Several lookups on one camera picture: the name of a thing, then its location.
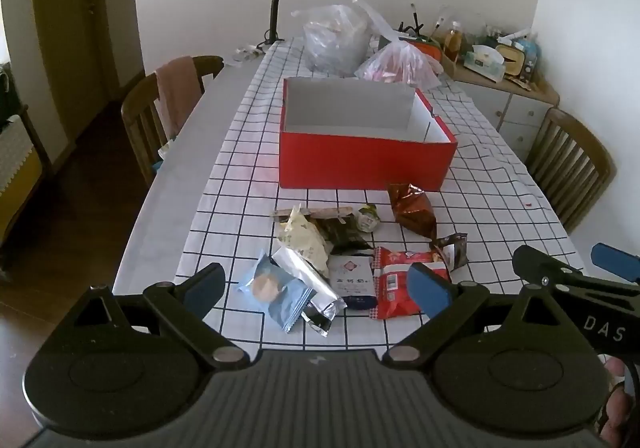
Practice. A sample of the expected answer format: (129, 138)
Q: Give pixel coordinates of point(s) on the silver foil snack packet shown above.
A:
(310, 278)

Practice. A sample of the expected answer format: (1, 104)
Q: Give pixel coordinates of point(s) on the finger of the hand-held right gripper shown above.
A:
(530, 263)
(615, 260)

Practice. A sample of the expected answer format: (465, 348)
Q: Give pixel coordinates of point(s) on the person's right hand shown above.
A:
(617, 410)

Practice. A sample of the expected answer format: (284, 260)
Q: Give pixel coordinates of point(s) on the white checked tablecloth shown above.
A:
(240, 208)

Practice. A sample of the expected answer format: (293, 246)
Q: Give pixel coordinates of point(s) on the brown door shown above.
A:
(85, 27)

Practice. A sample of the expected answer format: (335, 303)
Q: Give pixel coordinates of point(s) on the plastic bag with pink contents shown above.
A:
(400, 65)

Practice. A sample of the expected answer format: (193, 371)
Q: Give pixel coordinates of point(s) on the orange container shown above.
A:
(430, 50)

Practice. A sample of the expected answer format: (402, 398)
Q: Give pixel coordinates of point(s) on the dark green snack packet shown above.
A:
(342, 235)

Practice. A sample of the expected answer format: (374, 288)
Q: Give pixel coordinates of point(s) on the large clear plastic bag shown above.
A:
(330, 42)

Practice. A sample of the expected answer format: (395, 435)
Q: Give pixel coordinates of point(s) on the white navy snack packet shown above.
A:
(350, 280)

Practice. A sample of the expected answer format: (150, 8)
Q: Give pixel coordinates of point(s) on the blue snack packet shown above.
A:
(270, 288)

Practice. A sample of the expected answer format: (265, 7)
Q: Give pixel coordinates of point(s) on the white wooden cabinet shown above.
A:
(520, 117)

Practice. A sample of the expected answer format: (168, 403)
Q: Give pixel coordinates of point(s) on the yellow tissue holder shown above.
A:
(512, 58)

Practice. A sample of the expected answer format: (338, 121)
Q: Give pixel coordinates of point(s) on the white power strip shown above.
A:
(247, 52)

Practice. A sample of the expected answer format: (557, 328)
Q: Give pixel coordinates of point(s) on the black brush holder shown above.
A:
(415, 22)

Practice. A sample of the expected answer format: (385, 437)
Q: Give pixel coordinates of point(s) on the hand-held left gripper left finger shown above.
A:
(205, 285)

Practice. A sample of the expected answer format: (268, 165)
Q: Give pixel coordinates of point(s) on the paint brush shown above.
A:
(438, 25)

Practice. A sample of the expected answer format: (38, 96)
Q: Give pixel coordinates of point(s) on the large brown foil packet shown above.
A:
(412, 213)

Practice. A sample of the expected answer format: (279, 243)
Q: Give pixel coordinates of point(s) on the white yellow furniture panel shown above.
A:
(15, 152)

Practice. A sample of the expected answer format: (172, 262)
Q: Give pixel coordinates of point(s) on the pink cloth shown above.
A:
(175, 87)

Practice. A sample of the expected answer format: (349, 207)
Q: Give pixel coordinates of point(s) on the pale yellow snack packet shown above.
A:
(302, 240)

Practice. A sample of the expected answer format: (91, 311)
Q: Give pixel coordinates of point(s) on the small brown foil packet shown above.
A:
(452, 250)

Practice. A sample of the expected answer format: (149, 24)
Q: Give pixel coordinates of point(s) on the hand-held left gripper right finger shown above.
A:
(427, 290)

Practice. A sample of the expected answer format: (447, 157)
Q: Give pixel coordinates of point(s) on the small green white packet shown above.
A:
(369, 218)

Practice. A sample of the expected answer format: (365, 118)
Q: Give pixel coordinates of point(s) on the red cardboard box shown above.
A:
(350, 162)

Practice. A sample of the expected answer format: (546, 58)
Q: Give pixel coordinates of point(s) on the red snack packet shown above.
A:
(390, 288)

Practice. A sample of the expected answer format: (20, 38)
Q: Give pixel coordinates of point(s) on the glass bottle amber liquid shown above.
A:
(453, 45)

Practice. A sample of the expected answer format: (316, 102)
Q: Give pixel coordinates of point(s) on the wooden chair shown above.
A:
(570, 162)
(140, 112)

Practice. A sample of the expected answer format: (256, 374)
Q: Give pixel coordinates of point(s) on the tissue box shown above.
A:
(482, 62)

